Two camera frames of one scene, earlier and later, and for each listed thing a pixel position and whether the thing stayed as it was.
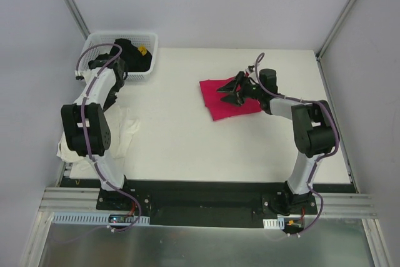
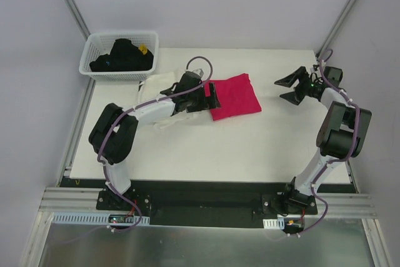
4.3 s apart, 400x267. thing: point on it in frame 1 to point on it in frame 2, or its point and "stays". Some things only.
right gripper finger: [237, 99] to [295, 97]
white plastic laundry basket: [148, 40] stays
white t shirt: [123, 125] to [153, 85]
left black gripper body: [122, 57] to [204, 99]
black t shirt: [135, 60] stays
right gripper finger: [234, 85] to [289, 79]
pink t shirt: [220, 109] stays
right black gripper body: [244, 89] to [302, 86]
